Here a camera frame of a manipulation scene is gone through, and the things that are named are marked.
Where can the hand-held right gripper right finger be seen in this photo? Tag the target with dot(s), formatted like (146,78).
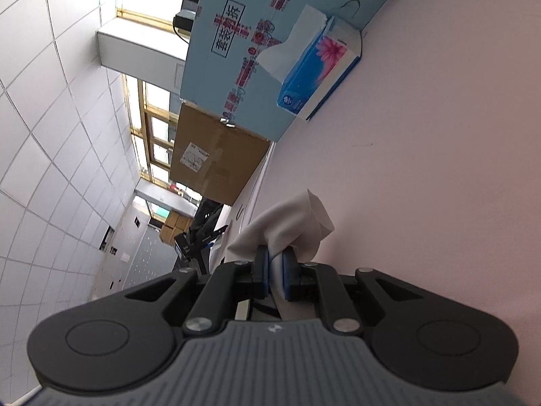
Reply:
(289,277)

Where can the white tissue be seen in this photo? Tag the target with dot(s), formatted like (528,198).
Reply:
(291,224)

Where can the dark bag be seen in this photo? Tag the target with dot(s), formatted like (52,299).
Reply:
(207,215)

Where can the blue floral tissue box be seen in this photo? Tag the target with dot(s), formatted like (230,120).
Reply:
(317,72)

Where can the grey metal lockers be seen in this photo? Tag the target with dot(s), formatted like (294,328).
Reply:
(139,253)

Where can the large brown cardboard box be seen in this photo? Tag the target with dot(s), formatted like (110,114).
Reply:
(215,156)

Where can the black bar-shaped device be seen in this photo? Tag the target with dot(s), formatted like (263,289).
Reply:
(186,245)

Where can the stacked cardboard boxes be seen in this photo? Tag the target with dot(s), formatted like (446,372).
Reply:
(172,230)

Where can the light blue panel red tape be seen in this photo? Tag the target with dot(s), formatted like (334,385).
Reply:
(253,17)

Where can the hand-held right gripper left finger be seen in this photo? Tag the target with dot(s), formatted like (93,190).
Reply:
(262,275)

